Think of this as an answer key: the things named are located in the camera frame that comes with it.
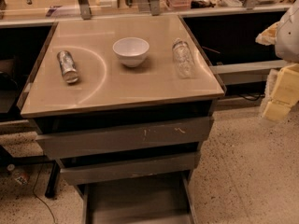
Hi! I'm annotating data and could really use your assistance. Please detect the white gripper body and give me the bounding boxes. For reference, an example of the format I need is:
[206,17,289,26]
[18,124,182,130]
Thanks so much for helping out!
[275,4,299,63]

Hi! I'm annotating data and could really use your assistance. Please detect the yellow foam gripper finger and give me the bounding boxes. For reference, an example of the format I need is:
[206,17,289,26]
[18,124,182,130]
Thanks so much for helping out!
[261,63,299,121]
[255,22,278,46]

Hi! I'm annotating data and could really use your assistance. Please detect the grey bottom drawer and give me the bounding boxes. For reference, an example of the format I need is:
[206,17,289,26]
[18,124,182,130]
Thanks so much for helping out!
[82,172,198,224]

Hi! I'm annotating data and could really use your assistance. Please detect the grey drawer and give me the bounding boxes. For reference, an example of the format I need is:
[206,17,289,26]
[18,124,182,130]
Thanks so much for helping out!
[82,172,198,224]
[61,151,200,186]
[36,117,213,160]

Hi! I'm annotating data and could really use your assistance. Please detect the grey top drawer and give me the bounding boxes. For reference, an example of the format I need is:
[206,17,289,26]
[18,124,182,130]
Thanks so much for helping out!
[36,117,213,160]

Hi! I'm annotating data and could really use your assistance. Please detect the grey drawer cabinet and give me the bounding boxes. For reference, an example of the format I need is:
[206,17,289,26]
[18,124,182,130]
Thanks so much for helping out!
[16,13,227,224]

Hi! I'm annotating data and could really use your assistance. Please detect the grey middle drawer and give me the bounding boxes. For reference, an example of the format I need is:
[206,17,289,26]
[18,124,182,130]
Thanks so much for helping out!
[61,151,200,186]

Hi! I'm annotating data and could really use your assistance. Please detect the clear plastic bottle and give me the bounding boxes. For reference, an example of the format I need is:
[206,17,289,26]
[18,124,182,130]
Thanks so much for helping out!
[172,38,195,78]

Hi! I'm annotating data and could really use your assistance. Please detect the white ceramic bowl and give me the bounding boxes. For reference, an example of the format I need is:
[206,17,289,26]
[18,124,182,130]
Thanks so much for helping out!
[112,37,150,67]

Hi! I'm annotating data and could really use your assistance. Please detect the silver metal can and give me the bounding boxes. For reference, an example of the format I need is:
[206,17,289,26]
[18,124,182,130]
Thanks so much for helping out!
[57,50,78,84]

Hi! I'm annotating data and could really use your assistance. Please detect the black table leg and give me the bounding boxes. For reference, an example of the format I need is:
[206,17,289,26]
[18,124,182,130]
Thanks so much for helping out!
[45,162,60,199]

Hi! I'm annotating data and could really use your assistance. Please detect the small bottle on floor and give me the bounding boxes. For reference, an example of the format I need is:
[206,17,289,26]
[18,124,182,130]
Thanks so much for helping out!
[7,164,29,185]

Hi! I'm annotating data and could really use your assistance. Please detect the grey metal shelf rail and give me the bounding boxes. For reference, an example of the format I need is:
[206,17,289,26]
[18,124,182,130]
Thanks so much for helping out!
[210,60,287,85]

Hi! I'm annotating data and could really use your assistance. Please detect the black cable on floor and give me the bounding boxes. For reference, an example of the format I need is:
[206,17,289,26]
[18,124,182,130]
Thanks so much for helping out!
[32,161,58,224]

